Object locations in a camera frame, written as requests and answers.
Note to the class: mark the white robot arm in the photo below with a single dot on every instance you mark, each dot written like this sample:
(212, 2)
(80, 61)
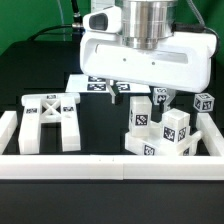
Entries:
(139, 41)

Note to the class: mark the tilted white tagged cube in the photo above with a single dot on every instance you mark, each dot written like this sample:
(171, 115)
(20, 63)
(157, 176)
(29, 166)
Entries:
(203, 102)

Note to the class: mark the white front fence bar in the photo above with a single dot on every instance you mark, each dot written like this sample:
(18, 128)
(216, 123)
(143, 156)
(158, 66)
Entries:
(95, 167)

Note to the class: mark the white fence bar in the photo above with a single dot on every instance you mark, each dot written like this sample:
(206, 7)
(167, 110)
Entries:
(8, 124)
(95, 167)
(212, 138)

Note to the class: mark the white marker sheet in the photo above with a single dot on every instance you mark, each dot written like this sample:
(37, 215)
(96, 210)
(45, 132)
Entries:
(87, 84)

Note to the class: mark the white right fence bar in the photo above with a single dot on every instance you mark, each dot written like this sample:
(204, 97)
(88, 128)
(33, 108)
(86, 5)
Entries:
(212, 138)

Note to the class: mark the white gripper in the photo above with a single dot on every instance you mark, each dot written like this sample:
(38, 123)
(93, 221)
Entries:
(180, 62)

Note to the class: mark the small white tagged cube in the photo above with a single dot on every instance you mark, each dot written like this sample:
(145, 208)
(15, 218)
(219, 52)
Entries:
(160, 95)

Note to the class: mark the white chair back frame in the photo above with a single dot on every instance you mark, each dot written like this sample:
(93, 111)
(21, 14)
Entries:
(42, 109)

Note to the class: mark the white left fence bar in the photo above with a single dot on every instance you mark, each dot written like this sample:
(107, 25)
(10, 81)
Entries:
(8, 124)

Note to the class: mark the white chair seat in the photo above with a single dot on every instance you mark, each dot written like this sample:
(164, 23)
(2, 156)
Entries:
(155, 145)

